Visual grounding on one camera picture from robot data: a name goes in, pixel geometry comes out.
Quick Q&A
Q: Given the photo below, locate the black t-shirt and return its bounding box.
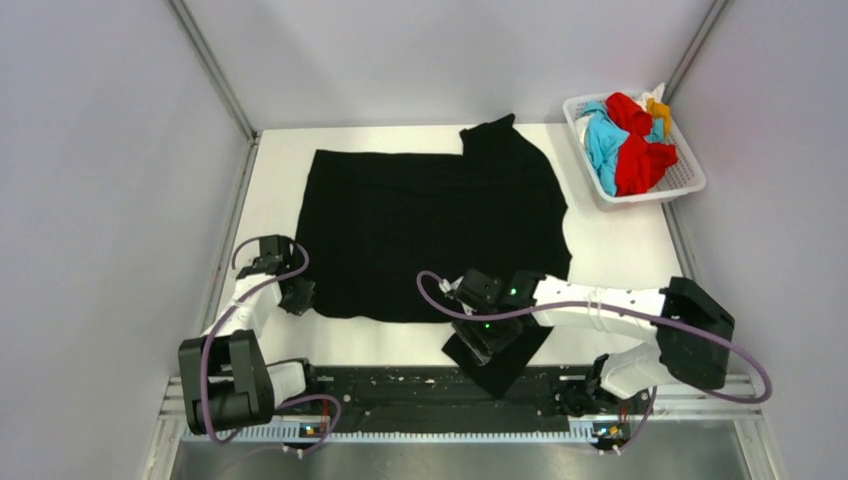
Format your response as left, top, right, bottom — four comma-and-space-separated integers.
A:
293, 113, 574, 401

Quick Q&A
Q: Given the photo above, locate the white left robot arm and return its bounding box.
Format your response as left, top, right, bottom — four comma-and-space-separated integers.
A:
178, 235, 321, 439

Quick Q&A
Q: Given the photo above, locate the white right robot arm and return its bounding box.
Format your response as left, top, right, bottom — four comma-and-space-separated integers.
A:
438, 269, 735, 412

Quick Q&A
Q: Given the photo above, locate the light blue t-shirt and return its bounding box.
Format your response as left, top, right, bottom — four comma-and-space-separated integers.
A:
580, 101, 627, 197

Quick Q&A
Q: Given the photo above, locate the red t-shirt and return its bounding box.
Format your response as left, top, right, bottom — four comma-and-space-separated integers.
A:
606, 92, 678, 197

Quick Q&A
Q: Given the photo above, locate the white plastic laundry basket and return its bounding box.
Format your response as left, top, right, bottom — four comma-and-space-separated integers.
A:
563, 88, 707, 210

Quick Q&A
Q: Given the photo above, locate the yellow t-shirt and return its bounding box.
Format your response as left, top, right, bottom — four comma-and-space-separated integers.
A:
646, 98, 673, 138

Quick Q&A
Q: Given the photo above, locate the white t-shirt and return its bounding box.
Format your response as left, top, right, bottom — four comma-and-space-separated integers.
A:
635, 82, 666, 111

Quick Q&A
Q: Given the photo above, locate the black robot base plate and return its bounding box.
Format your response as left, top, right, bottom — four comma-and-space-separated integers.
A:
267, 359, 648, 434

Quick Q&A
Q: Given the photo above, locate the white slotted cable duct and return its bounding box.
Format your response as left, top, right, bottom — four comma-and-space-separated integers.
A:
182, 421, 627, 445

